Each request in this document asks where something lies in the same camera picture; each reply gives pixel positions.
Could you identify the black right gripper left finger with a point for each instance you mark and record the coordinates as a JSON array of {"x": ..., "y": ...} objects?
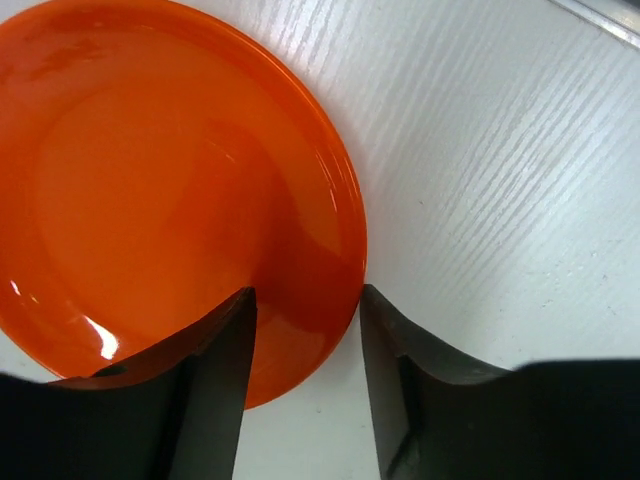
[{"x": 171, "y": 411}]

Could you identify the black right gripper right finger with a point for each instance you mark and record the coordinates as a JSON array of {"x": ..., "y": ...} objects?
[{"x": 439, "y": 413}]

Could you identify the orange round plate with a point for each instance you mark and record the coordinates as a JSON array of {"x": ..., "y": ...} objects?
[{"x": 154, "y": 160}]

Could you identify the aluminium table edge rail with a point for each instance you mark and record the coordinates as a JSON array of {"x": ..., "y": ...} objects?
[{"x": 620, "y": 18}]

